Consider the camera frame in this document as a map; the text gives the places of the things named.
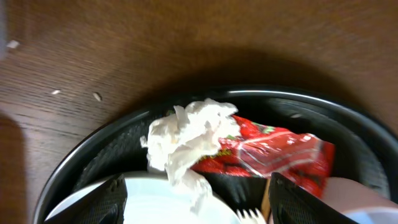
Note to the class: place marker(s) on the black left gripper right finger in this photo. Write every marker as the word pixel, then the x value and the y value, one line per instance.
pixel 291 204

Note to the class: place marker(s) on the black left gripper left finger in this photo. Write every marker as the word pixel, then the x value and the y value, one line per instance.
pixel 103 205

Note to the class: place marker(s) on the large white plate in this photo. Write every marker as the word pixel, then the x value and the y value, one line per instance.
pixel 151 198

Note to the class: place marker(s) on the red snack wrapper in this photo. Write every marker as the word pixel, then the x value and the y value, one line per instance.
pixel 260 150

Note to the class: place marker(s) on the white napkin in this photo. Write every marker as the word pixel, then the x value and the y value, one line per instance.
pixel 176 142

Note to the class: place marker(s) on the wooden chopstick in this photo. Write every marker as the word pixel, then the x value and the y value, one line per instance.
pixel 265 205

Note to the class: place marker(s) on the white plastic fork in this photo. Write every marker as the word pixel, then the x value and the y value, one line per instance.
pixel 251 217

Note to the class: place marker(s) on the small grey bowl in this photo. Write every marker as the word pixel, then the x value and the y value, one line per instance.
pixel 358 202

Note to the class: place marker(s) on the round black serving tray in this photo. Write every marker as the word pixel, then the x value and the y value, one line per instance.
pixel 366 149

